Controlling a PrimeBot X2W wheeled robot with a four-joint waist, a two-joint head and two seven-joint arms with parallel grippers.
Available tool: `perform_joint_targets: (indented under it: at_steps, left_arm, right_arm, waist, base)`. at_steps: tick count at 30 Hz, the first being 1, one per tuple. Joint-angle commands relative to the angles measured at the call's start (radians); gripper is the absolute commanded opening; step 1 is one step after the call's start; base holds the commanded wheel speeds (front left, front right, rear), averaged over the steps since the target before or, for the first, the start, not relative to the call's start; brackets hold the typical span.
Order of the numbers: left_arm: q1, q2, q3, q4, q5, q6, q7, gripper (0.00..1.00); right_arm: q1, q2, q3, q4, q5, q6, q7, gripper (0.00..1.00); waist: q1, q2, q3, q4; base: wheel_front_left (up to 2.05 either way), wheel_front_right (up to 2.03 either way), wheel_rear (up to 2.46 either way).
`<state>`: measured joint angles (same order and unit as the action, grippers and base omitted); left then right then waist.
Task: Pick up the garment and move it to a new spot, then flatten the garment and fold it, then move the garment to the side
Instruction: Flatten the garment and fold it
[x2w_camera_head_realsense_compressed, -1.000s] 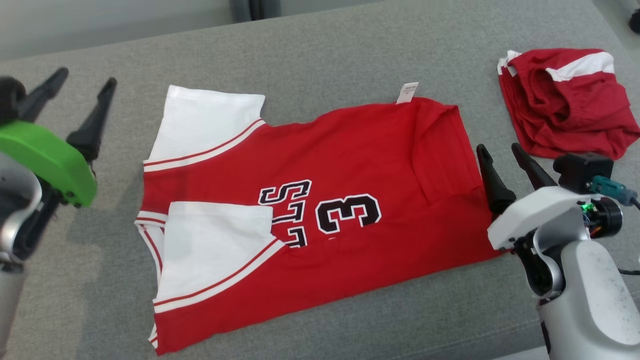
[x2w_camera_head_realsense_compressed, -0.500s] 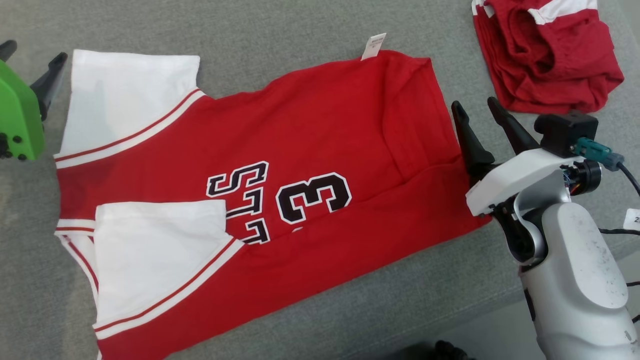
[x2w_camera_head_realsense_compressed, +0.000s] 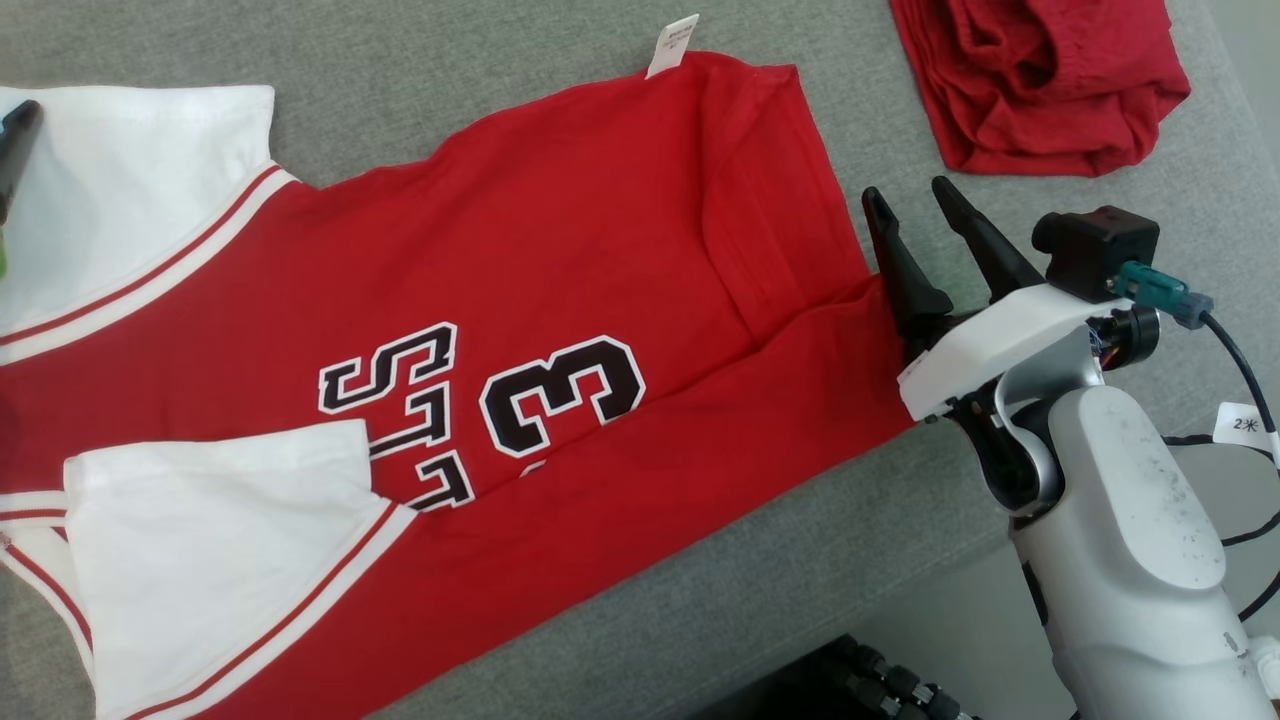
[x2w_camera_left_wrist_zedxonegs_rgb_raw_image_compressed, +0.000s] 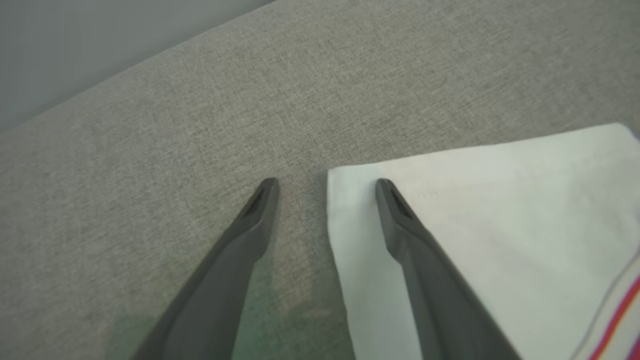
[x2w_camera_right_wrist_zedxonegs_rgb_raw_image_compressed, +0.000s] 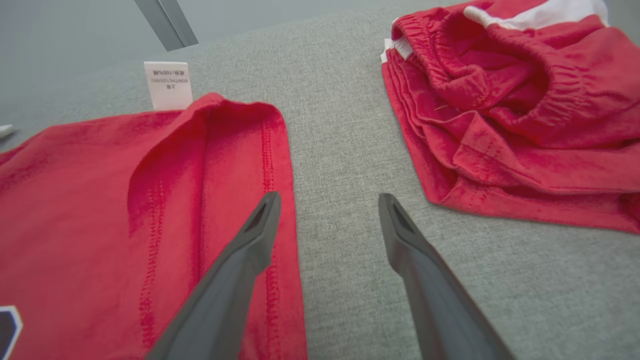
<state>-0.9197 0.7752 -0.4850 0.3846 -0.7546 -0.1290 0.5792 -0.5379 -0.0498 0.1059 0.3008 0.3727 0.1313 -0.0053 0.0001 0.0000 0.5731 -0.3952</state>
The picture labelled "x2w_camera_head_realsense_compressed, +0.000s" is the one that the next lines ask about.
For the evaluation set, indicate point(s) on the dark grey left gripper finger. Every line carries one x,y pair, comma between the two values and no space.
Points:
18,145

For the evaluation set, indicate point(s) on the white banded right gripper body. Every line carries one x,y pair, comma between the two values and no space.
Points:
985,340

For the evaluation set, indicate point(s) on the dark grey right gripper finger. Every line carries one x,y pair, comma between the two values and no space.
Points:
905,285
990,255

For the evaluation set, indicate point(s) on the red shorts with white stripe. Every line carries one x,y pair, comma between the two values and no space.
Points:
1050,90

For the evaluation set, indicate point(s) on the red jersey with white sleeves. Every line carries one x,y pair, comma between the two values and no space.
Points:
560,250

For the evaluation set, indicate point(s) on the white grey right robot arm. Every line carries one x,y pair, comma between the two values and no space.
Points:
1130,520

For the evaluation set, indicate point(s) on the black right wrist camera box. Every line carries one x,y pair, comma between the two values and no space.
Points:
1100,250

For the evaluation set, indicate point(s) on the teal right camera connector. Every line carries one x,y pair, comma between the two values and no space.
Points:
1160,290

